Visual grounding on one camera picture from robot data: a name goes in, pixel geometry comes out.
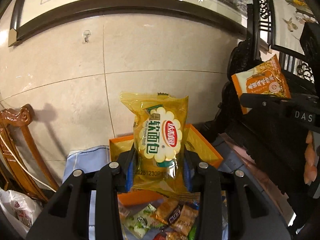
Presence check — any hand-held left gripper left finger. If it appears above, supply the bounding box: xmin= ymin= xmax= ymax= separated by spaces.
xmin=26 ymin=147 xmax=138 ymax=240

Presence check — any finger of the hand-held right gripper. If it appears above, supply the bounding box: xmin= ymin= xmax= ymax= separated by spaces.
xmin=239 ymin=93 xmax=284 ymax=117

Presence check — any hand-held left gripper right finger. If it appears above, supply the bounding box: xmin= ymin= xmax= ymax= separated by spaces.
xmin=184 ymin=150 xmax=292 ymax=240

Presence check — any orange white snack packet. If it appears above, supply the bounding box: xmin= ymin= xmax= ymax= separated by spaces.
xmin=231 ymin=54 xmax=292 ymax=115

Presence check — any orange cardboard box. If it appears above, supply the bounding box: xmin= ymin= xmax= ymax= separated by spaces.
xmin=109 ymin=124 xmax=224 ymax=207

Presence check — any brown chocolate bar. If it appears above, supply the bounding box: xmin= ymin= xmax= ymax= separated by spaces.
xmin=169 ymin=210 xmax=182 ymax=222

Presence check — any yellow bread packet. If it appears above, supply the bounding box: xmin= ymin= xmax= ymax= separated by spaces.
xmin=119 ymin=92 xmax=200 ymax=200

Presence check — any person's right hand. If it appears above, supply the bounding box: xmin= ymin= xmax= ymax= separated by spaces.
xmin=304 ymin=130 xmax=320 ymax=185

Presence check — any dark carved wooden furniture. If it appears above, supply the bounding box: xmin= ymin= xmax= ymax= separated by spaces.
xmin=200 ymin=0 xmax=320 ymax=230

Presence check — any brown candy packet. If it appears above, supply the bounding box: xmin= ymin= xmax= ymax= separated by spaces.
xmin=155 ymin=200 xmax=178 ymax=224
xmin=175 ymin=204 xmax=199 ymax=235

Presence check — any green snack packet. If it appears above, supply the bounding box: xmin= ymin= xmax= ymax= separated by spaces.
xmin=124 ymin=204 xmax=157 ymax=238

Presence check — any blue striped tablecloth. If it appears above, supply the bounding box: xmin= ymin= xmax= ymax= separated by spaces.
xmin=61 ymin=137 xmax=295 ymax=240

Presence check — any pink cloth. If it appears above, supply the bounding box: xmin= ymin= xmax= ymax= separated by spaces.
xmin=232 ymin=144 xmax=295 ymax=220

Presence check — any framed bird painting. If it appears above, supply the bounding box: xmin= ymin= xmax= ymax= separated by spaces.
xmin=271 ymin=0 xmax=320 ymax=55

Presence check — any white plastic bag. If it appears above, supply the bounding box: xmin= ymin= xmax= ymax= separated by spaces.
xmin=0 ymin=189 xmax=43 ymax=235

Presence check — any carved wooden chair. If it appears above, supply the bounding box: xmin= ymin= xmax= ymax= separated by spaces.
xmin=0 ymin=104 xmax=60 ymax=204

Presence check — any white power cable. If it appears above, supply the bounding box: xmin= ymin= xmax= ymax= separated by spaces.
xmin=0 ymin=152 xmax=59 ymax=193

